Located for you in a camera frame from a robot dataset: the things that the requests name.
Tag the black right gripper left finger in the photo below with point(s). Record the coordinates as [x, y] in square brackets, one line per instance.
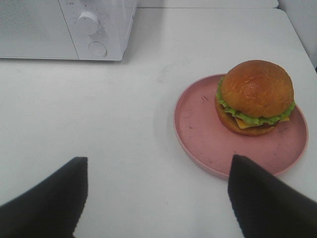
[52, 208]

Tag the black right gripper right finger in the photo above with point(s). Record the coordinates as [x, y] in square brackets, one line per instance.
[265, 207]

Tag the pink round plate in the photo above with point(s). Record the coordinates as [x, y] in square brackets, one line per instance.
[211, 145]

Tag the toy burger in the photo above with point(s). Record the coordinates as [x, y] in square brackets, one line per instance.
[254, 97]

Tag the round white door button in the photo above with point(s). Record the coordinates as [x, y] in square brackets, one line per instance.
[97, 49]

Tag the white microwave door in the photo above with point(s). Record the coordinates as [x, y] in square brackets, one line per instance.
[34, 29]

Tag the white microwave oven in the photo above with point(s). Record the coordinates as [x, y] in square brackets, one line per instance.
[115, 17]

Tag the white lower microwave knob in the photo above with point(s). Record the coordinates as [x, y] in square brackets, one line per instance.
[88, 22]

